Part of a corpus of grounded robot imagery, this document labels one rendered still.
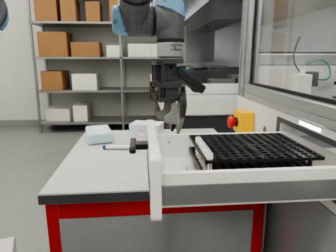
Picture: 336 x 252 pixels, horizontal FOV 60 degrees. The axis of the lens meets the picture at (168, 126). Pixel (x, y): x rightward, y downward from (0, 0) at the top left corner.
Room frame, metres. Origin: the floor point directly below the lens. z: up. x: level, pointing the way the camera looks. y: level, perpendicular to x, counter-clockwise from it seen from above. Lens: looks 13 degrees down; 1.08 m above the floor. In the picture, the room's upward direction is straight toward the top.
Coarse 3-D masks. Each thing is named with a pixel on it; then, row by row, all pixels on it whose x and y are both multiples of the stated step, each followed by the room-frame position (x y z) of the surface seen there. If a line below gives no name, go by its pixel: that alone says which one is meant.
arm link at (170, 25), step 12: (168, 0) 0.79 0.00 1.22; (180, 0) 0.81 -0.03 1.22; (156, 12) 0.79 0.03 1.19; (168, 12) 0.79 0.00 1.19; (180, 12) 0.80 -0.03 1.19; (156, 24) 0.79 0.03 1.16; (168, 24) 0.79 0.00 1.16; (180, 24) 0.80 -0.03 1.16; (168, 36) 0.79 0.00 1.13; (180, 36) 0.80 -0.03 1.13
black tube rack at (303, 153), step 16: (208, 144) 0.59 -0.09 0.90; (224, 144) 0.59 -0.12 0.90; (240, 144) 0.58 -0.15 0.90; (256, 144) 0.58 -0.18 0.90; (272, 144) 0.58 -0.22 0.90; (288, 144) 0.59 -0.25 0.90; (224, 160) 0.49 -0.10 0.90; (240, 160) 0.49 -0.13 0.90; (256, 160) 0.49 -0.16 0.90; (272, 160) 0.49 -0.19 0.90; (288, 160) 0.50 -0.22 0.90; (304, 160) 0.50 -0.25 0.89
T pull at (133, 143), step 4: (132, 140) 0.57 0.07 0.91; (144, 140) 0.57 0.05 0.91; (132, 144) 0.54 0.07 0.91; (136, 144) 0.55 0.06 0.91; (140, 144) 0.55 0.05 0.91; (144, 144) 0.55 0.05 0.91; (132, 148) 0.52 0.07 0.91; (136, 148) 0.55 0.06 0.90; (140, 148) 0.55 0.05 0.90; (144, 148) 0.55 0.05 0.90; (132, 152) 0.52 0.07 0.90
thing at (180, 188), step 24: (168, 144) 0.68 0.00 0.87; (192, 144) 0.69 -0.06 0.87; (312, 144) 0.60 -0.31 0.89; (168, 168) 0.61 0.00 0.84; (240, 168) 0.46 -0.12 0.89; (264, 168) 0.46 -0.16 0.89; (288, 168) 0.46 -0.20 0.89; (312, 168) 0.46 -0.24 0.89; (168, 192) 0.44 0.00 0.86; (192, 192) 0.44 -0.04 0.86; (216, 192) 0.44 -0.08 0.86; (240, 192) 0.45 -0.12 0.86; (264, 192) 0.45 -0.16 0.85; (288, 192) 0.46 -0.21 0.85; (312, 192) 0.46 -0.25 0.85
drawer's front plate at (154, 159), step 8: (152, 120) 0.69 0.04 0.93; (152, 128) 0.61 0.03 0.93; (152, 136) 0.54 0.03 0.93; (152, 144) 0.49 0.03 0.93; (152, 152) 0.44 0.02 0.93; (152, 160) 0.42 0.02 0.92; (160, 160) 0.42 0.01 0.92; (152, 168) 0.42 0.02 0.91; (160, 168) 0.42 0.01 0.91; (152, 176) 0.42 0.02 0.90; (160, 176) 0.42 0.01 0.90; (152, 184) 0.42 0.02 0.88; (160, 184) 0.42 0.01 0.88; (152, 192) 0.42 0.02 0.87; (160, 192) 0.42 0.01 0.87; (152, 200) 0.42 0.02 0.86; (160, 200) 0.42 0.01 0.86; (152, 208) 0.42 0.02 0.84; (160, 208) 0.42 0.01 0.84; (152, 216) 0.42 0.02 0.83; (160, 216) 0.42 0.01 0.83
